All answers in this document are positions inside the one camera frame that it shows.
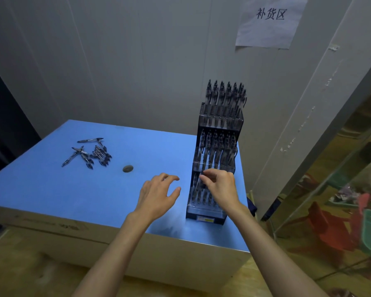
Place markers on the person's left hand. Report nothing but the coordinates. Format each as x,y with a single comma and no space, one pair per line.
154,204

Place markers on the person's right hand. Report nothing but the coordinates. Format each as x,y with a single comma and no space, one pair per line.
225,191

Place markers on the pile of grey pens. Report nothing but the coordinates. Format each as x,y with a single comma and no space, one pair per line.
100,153

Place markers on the cluster of grey pens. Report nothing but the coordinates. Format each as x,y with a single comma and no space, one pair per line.
224,92

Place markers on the person's right forearm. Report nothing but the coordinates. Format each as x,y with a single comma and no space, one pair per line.
278,256

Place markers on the person's left forearm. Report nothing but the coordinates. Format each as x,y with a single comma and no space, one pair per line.
111,259

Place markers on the dark blue cloth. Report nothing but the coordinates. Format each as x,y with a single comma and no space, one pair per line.
252,207

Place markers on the small round metal disc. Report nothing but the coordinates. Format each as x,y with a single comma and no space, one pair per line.
128,169

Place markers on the blue table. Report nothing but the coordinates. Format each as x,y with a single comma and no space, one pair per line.
80,188

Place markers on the red plastic stool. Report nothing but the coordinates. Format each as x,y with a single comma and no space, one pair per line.
334,227

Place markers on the black shelf unit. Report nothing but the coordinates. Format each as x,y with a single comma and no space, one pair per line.
6,120

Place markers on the white paper wall sign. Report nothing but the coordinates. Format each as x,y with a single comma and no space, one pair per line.
270,30

